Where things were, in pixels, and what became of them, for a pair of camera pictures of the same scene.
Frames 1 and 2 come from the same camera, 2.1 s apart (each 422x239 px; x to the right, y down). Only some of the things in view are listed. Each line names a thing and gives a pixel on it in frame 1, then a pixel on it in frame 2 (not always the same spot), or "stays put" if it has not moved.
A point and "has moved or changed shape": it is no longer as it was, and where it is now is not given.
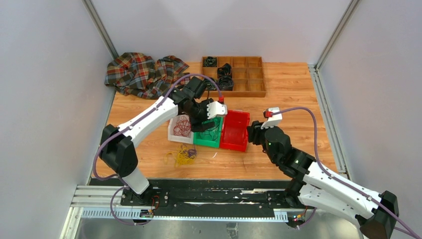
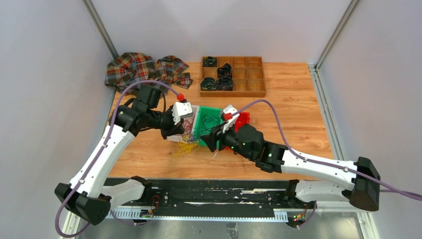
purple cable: x=192 y=153 → x=207 y=124
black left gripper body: x=198 y=115 → x=167 y=125
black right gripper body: x=257 y=136 → x=225 y=140
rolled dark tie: x=226 y=83 stays put
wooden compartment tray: x=247 y=74 stays put
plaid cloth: x=138 y=74 stays put
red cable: x=183 y=127 stays put
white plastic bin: x=179 y=129 stays put
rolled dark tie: x=209 y=61 stays put
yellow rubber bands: x=181 y=157 has moved or changed shape
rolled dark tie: x=225 y=70 stays put
